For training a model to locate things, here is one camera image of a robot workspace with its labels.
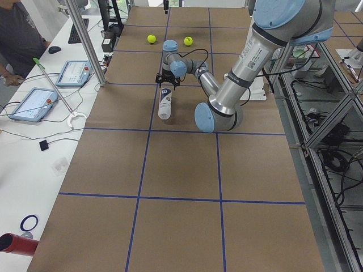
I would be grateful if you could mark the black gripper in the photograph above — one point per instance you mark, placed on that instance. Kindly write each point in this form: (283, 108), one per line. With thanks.
(167, 76)

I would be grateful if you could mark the white blue tennis ball can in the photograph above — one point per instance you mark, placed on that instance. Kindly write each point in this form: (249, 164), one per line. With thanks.
(165, 100)

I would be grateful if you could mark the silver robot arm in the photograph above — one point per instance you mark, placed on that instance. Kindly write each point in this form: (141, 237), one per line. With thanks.
(276, 25)

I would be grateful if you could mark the yellow Roland Garros tennis ball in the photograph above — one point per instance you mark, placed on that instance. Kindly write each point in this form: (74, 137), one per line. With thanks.
(188, 41)

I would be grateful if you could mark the yellow Wilson tennis ball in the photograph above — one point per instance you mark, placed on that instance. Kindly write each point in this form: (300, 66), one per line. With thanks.
(151, 39)

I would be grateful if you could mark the blue teach pendant far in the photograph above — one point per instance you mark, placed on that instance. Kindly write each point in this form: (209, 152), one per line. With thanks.
(74, 74)

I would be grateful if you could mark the blue teach pendant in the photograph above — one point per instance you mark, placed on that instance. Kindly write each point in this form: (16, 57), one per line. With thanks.
(35, 106)
(74, 74)

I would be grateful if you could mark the black computer mouse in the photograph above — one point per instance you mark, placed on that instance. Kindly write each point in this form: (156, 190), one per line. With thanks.
(54, 49)

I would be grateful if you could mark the blue teach pendant near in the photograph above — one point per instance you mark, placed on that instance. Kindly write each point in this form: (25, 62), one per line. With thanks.
(35, 106)

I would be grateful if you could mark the small black square device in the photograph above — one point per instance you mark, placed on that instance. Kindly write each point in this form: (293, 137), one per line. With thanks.
(44, 145)

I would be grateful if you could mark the person in grey shirt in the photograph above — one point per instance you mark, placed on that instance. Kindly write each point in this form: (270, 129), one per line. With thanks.
(21, 42)

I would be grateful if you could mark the blue tape roll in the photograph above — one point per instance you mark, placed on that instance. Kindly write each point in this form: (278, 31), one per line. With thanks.
(29, 223)

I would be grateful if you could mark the red cylinder tube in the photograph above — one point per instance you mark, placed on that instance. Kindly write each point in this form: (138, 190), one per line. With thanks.
(15, 244)

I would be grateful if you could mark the aluminium frame post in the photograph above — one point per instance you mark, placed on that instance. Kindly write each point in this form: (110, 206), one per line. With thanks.
(77, 20)

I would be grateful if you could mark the grabber stick green handle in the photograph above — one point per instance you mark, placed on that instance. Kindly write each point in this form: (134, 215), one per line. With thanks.
(72, 114)

